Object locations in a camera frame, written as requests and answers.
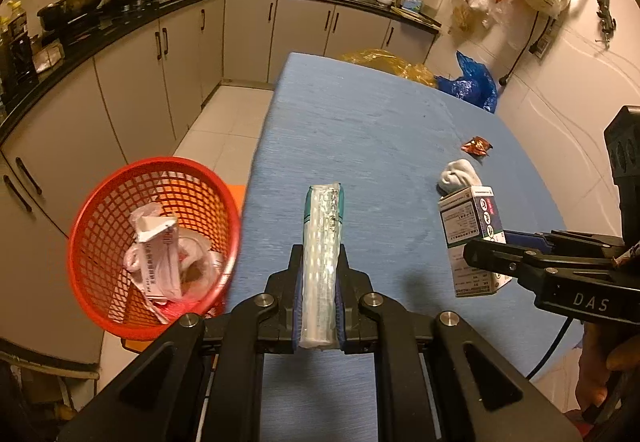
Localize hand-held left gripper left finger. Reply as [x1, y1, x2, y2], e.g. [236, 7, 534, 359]
[55, 246, 306, 442]

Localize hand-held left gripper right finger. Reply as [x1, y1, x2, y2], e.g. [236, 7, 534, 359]
[335, 246, 586, 442]

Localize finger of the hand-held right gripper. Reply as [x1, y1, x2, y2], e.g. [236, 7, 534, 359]
[504, 230, 627, 255]
[462, 241, 548, 283]

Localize teal white blister pack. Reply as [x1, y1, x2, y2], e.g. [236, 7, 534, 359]
[298, 183, 347, 350]

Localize white box dark print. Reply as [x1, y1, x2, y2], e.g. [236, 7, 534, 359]
[437, 186, 513, 297]

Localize clear plastic bag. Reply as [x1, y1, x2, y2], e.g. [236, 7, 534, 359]
[177, 229, 226, 297]

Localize white carton box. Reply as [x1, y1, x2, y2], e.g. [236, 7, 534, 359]
[137, 216, 182, 303]

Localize white plastic wrapper red print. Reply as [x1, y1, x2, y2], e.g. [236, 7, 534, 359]
[122, 204, 161, 283]

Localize red plastic mesh basket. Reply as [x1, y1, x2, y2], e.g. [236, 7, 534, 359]
[67, 157, 242, 342]

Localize person's right hand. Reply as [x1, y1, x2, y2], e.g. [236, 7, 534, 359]
[575, 322, 640, 420]

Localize crumpled white tissue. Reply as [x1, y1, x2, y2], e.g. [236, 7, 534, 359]
[437, 159, 483, 195]

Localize small red foil wrapper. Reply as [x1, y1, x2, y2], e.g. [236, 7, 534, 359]
[460, 136, 495, 157]

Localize blue tablecloth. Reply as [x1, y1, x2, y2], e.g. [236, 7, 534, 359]
[220, 52, 568, 442]

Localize blue plastic bag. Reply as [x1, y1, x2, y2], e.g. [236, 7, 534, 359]
[435, 50, 498, 113]

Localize yellow plastic bag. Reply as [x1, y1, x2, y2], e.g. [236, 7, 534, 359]
[340, 49, 438, 87]

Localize white kitchen cabinets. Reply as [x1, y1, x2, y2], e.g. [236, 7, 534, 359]
[0, 0, 441, 368]

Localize black kitchen countertop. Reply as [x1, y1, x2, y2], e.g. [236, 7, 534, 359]
[0, 0, 443, 143]

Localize dark frying wok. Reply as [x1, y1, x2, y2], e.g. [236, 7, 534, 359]
[36, 0, 107, 31]

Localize row of condiment bottles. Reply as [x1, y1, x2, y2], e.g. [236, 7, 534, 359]
[0, 0, 41, 97]

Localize black cable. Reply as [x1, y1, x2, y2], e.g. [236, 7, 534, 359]
[527, 314, 573, 379]

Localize black power cord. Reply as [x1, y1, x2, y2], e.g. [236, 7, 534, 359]
[497, 12, 541, 87]

